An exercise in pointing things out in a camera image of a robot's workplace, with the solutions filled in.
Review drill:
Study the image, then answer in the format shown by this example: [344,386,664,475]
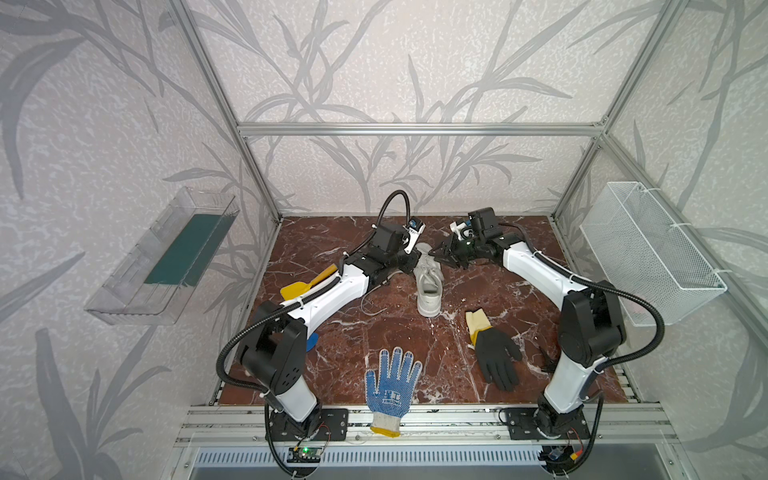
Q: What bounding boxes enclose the white leather sneaker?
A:
[413,242,444,318]

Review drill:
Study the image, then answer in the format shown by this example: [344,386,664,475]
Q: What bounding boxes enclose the grey-white shoelace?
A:
[359,280,418,317]

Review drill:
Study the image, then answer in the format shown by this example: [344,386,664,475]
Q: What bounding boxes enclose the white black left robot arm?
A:
[216,217,425,423]

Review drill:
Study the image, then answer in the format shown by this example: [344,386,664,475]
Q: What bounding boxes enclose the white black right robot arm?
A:
[430,208,665,418]

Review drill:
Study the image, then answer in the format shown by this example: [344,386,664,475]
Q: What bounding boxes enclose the yellow plastic spatula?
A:
[280,265,338,301]

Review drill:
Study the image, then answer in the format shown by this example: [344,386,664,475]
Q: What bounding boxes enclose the black yellow work glove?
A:
[465,309,522,392]

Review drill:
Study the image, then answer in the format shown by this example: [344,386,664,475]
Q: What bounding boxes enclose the blue dotted knit glove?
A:
[365,346,423,438]

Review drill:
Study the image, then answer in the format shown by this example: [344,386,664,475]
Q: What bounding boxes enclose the green lit circuit board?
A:
[285,446,325,465]

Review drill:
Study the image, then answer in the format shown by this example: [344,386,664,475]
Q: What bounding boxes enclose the right wiring connector board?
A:
[539,445,586,466]

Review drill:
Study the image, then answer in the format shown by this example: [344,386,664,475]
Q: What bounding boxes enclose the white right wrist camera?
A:
[450,220,474,241]

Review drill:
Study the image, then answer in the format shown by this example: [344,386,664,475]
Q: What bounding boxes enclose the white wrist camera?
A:
[404,217,425,254]
[450,220,474,241]

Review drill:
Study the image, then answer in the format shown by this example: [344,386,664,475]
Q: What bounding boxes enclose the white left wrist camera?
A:
[404,217,425,254]

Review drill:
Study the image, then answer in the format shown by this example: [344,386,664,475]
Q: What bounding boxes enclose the white wire mesh basket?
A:
[580,181,727,325]

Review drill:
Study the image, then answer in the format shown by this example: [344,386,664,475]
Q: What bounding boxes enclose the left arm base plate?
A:
[266,408,349,442]

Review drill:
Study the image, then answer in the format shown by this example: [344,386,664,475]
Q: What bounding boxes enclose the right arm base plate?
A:
[498,407,591,440]

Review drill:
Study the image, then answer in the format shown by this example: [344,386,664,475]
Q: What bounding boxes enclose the aluminium frame profiles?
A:
[161,0,768,480]

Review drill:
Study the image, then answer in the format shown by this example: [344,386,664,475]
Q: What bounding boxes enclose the clear plastic wall bin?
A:
[85,187,240,326]

